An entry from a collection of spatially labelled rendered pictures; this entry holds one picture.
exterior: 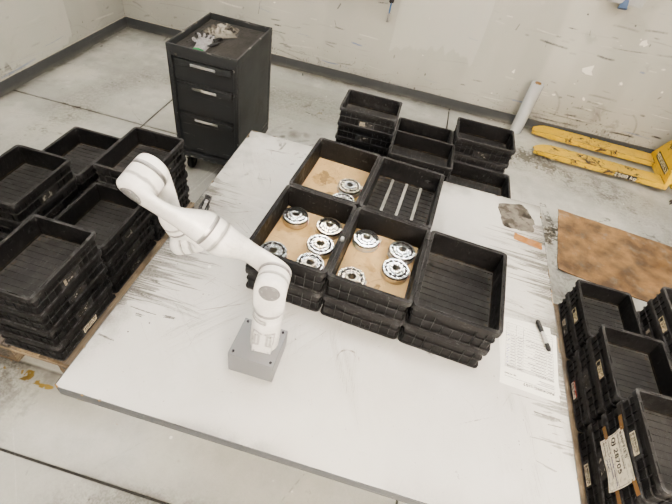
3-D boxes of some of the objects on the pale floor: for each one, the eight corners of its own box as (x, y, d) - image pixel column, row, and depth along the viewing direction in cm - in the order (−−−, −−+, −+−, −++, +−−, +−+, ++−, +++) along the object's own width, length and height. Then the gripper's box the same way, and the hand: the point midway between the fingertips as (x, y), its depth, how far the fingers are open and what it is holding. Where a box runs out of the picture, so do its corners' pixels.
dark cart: (239, 184, 321) (237, 60, 258) (180, 168, 324) (164, 42, 261) (267, 143, 363) (272, 27, 300) (215, 129, 366) (209, 12, 303)
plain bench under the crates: (489, 594, 172) (589, 556, 122) (105, 468, 182) (52, 386, 133) (488, 290, 284) (540, 206, 235) (250, 223, 295) (251, 129, 245)
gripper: (193, 199, 147) (201, 186, 161) (178, 237, 152) (187, 221, 166) (215, 208, 149) (221, 195, 163) (200, 245, 154) (206, 229, 168)
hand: (203, 208), depth 164 cm, fingers open, 9 cm apart
